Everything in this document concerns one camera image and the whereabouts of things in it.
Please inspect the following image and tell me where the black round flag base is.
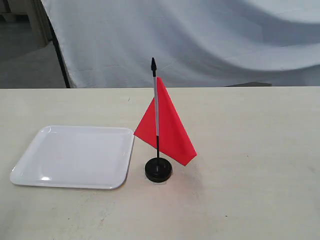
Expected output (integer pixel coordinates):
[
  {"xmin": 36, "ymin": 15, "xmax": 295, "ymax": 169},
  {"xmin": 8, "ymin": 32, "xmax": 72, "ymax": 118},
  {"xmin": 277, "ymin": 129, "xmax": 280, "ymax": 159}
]
[{"xmin": 144, "ymin": 157, "xmax": 173, "ymax": 183}]

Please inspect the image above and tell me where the black backdrop stand pole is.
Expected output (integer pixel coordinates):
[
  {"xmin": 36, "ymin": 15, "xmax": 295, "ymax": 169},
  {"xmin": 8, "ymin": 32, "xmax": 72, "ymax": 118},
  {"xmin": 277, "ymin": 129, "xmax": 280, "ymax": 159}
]
[{"xmin": 50, "ymin": 28, "xmax": 71, "ymax": 89}]

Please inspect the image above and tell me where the wooden furniture in background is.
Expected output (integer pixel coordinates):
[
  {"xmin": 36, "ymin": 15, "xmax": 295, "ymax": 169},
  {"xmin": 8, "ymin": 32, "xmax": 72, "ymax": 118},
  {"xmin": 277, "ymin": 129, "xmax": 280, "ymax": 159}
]
[{"xmin": 0, "ymin": 0, "xmax": 53, "ymax": 48}]

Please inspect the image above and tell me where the white backdrop cloth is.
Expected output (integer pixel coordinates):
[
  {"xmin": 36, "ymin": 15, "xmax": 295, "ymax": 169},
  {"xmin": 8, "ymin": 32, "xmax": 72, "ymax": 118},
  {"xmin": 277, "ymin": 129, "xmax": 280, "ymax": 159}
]
[{"xmin": 42, "ymin": 0, "xmax": 320, "ymax": 88}]

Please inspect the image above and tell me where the white square plastic tray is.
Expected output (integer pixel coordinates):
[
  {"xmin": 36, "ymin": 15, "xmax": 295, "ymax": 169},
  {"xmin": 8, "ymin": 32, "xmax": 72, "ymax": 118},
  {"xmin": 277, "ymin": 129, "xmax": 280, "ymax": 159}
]
[{"xmin": 9, "ymin": 125, "xmax": 134, "ymax": 190}]

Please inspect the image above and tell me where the red flag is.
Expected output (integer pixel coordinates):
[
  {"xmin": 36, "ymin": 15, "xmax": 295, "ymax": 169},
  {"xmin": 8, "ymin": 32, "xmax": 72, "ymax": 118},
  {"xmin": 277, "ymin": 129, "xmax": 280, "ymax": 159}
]
[{"xmin": 134, "ymin": 58, "xmax": 197, "ymax": 166}]

